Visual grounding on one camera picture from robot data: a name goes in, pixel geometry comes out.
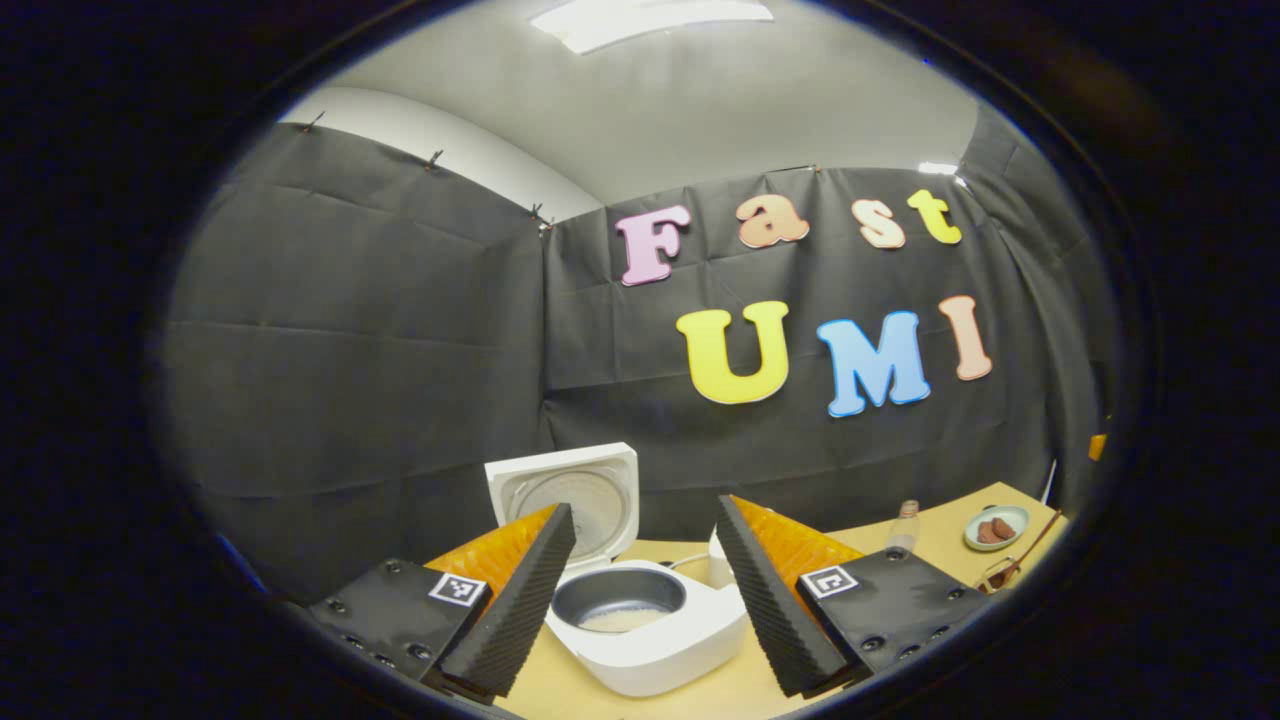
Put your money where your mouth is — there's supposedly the white rice cooker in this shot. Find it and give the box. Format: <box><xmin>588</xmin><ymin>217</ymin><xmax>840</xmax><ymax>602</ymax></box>
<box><xmin>485</xmin><ymin>442</ymin><xmax>749</xmax><ymax>698</ymax></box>

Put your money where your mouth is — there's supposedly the clear plastic bottle red label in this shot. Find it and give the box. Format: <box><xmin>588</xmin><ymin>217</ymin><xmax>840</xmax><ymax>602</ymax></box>
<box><xmin>886</xmin><ymin>500</ymin><xmax>921</xmax><ymax>553</ymax></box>

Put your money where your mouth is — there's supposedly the brown wooden spoon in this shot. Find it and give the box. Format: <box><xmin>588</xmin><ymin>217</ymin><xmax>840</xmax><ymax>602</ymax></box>
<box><xmin>998</xmin><ymin>510</ymin><xmax>1067</xmax><ymax>589</ymax></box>

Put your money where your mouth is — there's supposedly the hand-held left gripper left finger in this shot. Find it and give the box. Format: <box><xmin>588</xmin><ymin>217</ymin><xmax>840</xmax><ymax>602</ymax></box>
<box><xmin>305</xmin><ymin>502</ymin><xmax>578</xmax><ymax>706</ymax></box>

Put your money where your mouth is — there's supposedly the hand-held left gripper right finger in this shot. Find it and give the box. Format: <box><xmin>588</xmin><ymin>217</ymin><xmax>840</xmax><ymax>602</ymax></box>
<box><xmin>713</xmin><ymin>495</ymin><xmax>1001</xmax><ymax>699</ymax></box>

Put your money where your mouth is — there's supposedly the large ceiling light panel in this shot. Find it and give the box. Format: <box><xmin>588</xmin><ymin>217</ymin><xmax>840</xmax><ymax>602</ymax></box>
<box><xmin>530</xmin><ymin>0</ymin><xmax>776</xmax><ymax>56</ymax></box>

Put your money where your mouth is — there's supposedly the pale green plate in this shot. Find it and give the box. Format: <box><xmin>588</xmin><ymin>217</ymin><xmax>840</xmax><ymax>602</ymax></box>
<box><xmin>963</xmin><ymin>504</ymin><xmax>1031</xmax><ymax>553</ymax></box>

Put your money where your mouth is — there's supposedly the white toaster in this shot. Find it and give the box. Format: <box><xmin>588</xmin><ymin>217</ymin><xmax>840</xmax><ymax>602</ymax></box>
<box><xmin>707</xmin><ymin>525</ymin><xmax>741</xmax><ymax>589</ymax></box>

